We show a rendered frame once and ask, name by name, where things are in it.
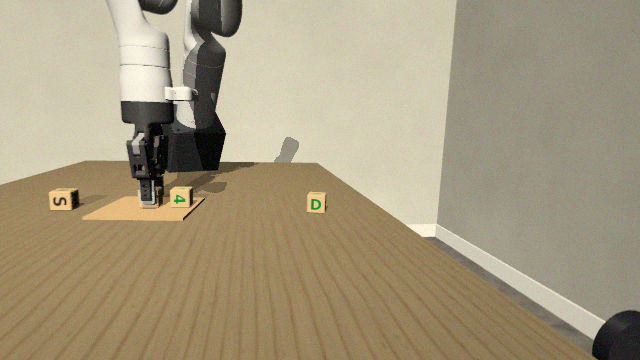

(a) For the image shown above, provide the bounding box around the tan square mat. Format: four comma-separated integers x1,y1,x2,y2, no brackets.
83,196,205,221

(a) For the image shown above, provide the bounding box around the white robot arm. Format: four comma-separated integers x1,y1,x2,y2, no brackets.
106,0,242,129

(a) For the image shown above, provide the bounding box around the wooden letter block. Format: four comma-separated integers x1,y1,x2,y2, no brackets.
49,188,80,211
307,192,326,214
138,187,163,208
170,187,193,208

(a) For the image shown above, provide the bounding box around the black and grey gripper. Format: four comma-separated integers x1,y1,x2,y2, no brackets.
121,101,174,204

